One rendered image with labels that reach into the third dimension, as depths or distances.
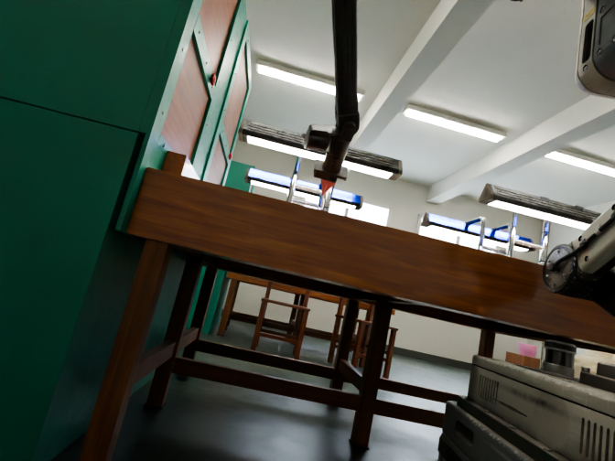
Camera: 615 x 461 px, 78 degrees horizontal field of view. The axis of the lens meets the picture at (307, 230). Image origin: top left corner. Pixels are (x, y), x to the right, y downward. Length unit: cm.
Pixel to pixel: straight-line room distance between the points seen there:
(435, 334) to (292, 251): 619
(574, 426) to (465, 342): 665
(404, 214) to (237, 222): 609
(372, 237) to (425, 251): 16
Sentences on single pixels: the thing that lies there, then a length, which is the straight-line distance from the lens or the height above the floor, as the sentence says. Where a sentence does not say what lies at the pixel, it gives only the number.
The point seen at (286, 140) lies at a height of 106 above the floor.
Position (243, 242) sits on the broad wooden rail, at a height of 63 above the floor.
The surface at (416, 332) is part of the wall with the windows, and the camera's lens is 698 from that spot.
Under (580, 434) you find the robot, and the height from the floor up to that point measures 41.
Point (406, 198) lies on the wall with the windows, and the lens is 709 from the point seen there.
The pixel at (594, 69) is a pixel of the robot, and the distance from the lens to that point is 110.
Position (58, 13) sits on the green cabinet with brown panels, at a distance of 134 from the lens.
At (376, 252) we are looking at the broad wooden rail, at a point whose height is 68.
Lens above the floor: 51
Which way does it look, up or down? 10 degrees up
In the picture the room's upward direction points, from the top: 13 degrees clockwise
